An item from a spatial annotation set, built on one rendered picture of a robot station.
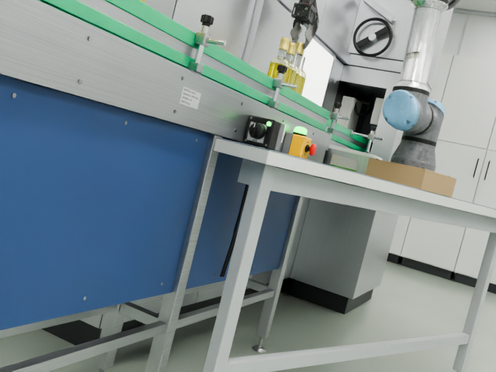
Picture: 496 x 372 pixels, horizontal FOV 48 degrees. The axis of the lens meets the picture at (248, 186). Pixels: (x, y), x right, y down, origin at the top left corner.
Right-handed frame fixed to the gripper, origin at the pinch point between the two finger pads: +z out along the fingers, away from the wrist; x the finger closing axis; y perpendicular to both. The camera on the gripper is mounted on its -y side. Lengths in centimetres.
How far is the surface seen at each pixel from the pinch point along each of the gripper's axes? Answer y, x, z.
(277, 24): -0.4, -11.8, -6.8
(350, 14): -90, -16, -40
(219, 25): 36.6, -14.4, 5.4
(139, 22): 111, 15, 25
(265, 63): 2.3, -11.7, 9.2
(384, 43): -99, 4, -30
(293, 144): 31, 20, 38
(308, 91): -51, -13, 10
